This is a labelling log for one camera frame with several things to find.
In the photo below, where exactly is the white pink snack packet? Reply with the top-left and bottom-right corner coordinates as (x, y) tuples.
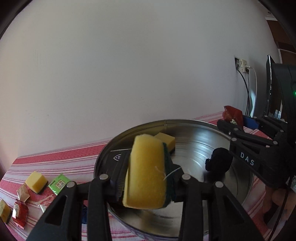
(36, 194), (56, 213)

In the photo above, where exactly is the black knotted cloth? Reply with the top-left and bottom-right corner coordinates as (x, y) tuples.
(205, 148), (233, 181)

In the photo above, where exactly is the green tissue pack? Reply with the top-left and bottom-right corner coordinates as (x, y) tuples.
(48, 174), (70, 195)

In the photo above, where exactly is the red white snack packet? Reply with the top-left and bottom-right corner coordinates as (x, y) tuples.
(11, 199), (29, 229)

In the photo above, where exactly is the large yellow green sponge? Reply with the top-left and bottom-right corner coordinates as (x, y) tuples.
(25, 171), (48, 194)

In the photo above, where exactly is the beige snack packet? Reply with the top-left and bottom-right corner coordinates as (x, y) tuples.
(16, 183), (30, 203)

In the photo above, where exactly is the yellow green scouring sponge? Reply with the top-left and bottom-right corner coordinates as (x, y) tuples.
(122, 134), (170, 209)

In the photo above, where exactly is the dark red snack packet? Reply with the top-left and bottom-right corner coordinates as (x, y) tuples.
(222, 105), (243, 127)

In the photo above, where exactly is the small yellow sponge piece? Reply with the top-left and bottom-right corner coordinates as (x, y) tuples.
(0, 199), (11, 223)

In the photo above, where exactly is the black box with badge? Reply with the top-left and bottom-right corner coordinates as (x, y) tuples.
(110, 149), (132, 182)

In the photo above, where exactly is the person's right hand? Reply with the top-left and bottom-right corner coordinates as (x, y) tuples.
(262, 176), (295, 226)

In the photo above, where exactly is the black monitor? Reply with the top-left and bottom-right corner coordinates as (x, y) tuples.
(264, 55), (282, 120)

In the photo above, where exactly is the blue round cookie tin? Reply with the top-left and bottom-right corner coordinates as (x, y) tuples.
(94, 120), (253, 240)

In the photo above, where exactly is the red striped tablecloth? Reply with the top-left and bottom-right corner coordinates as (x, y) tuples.
(0, 111), (296, 241)

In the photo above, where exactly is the brown wooden cabinet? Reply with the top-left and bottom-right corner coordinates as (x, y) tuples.
(267, 20), (296, 66)

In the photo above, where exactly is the black power cable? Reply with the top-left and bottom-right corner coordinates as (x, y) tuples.
(235, 68), (253, 117)

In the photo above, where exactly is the white charger cable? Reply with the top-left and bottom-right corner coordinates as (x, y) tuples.
(246, 66), (258, 118)

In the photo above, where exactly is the wall power socket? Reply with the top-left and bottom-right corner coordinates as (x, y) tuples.
(234, 57), (247, 73)

